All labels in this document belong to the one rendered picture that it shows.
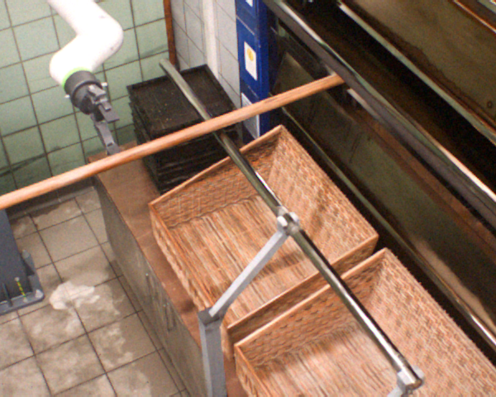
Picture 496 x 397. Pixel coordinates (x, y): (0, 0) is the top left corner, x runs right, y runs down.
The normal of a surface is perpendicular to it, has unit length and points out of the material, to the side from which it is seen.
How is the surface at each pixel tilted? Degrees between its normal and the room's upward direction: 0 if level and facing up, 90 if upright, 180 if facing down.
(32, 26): 90
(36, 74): 90
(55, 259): 0
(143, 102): 0
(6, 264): 90
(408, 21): 70
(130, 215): 0
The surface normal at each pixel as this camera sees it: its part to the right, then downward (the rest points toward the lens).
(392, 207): -0.84, 0.08
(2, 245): 0.41, 0.63
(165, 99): -0.04, -0.72
